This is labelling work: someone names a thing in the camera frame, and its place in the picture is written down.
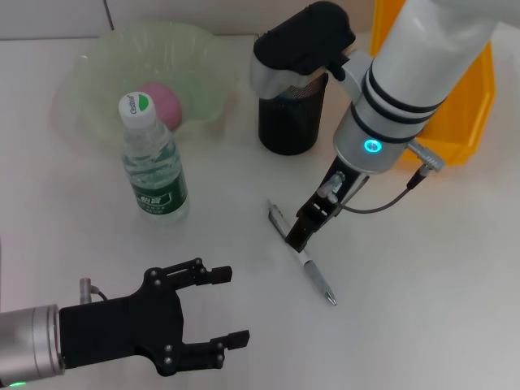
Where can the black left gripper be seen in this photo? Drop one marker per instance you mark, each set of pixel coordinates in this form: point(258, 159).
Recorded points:
point(122, 329)

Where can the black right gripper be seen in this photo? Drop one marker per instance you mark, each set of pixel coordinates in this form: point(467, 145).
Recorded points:
point(331, 191)

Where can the black mesh pen holder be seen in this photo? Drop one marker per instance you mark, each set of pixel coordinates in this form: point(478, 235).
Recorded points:
point(288, 126)

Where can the green label water bottle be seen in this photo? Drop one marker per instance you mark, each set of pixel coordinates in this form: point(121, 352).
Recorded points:
point(156, 191)

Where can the yellow plastic bin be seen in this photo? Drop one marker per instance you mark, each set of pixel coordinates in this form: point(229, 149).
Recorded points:
point(463, 122)

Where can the translucent green fruit plate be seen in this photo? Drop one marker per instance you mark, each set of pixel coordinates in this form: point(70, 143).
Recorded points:
point(191, 61)

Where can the pink peach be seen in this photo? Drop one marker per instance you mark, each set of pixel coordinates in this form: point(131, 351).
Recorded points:
point(166, 105)

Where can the grey white ballpoint pen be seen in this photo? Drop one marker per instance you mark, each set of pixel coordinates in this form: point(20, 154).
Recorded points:
point(319, 280)

